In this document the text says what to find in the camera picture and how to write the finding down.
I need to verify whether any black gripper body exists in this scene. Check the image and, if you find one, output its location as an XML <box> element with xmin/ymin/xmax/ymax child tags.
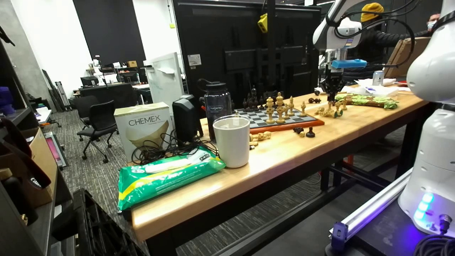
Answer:
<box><xmin>321</xmin><ymin>67</ymin><xmax>344</xmax><ymax>99</ymax></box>

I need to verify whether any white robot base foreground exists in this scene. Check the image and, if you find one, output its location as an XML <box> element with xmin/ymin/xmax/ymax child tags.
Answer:
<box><xmin>398</xmin><ymin>0</ymin><xmax>455</xmax><ymax>238</ymax></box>

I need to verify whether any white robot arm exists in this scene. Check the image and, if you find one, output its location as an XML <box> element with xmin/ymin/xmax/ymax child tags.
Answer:
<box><xmin>312</xmin><ymin>0</ymin><xmax>366</xmax><ymax>101</ymax></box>

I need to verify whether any wooden framed chess board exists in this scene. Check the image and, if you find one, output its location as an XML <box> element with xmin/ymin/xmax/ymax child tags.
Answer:
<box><xmin>233</xmin><ymin>109</ymin><xmax>322</xmax><ymax>134</ymax></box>

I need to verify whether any green snack bag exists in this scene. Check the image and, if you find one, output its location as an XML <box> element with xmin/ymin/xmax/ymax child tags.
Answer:
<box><xmin>335</xmin><ymin>94</ymin><xmax>398</xmax><ymax>110</ymax></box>

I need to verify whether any dark pawn on table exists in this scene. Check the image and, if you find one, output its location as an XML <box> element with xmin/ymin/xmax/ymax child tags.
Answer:
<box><xmin>305</xmin><ymin>128</ymin><xmax>315</xmax><ymax>138</ymax></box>

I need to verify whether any white plastic cup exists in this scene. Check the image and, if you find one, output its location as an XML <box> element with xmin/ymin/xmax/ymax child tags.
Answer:
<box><xmin>213</xmin><ymin>117</ymin><xmax>250</xmax><ymax>168</ymax></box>

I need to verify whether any dark water bottle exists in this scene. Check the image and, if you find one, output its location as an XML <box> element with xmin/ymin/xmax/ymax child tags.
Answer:
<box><xmin>203</xmin><ymin>81</ymin><xmax>231</xmax><ymax>140</ymax></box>

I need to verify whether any Chemex filter box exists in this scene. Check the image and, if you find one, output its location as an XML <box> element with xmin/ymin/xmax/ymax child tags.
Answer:
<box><xmin>113</xmin><ymin>103</ymin><xmax>173</xmax><ymax>161</ymax></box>

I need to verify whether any green wipes package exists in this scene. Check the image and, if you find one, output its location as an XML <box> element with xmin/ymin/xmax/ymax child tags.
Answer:
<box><xmin>116</xmin><ymin>148</ymin><xmax>224</xmax><ymax>212</ymax></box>

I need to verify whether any black office chair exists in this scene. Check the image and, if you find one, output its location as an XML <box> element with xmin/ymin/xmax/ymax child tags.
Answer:
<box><xmin>78</xmin><ymin>101</ymin><xmax>118</xmax><ymax>164</ymax></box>

